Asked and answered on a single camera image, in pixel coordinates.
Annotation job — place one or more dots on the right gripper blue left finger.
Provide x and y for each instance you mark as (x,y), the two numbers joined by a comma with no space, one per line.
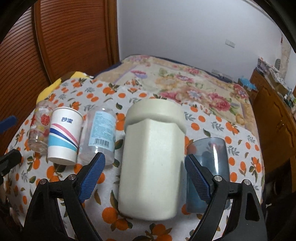
(75,190)

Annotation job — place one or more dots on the floral bed blanket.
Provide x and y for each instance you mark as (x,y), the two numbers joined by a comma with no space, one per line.
(186,85)

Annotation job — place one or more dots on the yellow plush pillow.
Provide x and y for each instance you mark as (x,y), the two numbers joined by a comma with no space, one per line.
(73,74)

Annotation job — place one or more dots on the brown wooden sideboard cabinet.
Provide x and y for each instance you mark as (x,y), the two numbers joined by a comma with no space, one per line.
(276,128)

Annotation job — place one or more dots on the orange print white cloth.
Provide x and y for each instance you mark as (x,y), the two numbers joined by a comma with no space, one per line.
(32,186)

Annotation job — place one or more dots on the cardboard box with cloths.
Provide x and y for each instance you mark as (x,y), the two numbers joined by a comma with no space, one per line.
(278,83)

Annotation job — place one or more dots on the beige tied curtain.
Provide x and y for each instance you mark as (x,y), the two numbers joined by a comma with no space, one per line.
(285,56)

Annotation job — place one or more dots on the brown louvered wooden wardrobe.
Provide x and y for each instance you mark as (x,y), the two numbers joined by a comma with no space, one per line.
(42,41)

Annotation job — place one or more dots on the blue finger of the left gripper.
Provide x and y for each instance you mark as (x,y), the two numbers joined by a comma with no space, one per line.
(7,123)
(10,160)

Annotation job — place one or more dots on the blue translucent plastic cup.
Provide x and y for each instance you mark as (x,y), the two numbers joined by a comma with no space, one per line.
(212,154)

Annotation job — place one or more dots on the blue bag box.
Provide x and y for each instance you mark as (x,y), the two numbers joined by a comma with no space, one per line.
(244,82)

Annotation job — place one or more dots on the white wall socket strip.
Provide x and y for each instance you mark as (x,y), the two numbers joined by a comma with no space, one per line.
(222,75)

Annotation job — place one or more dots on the striped white paper cup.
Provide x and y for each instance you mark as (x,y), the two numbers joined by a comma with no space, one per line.
(64,135)

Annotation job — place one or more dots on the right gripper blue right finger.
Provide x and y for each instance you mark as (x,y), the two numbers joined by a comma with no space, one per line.
(211,189)

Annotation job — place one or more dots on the clear plastic labelled cup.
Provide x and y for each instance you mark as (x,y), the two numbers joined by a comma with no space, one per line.
(98,136)

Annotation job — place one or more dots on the white wall switch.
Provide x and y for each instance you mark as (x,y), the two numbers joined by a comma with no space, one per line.
(230,43)

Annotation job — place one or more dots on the printed clear glass tumbler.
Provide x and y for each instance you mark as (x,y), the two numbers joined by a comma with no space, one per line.
(40,127)

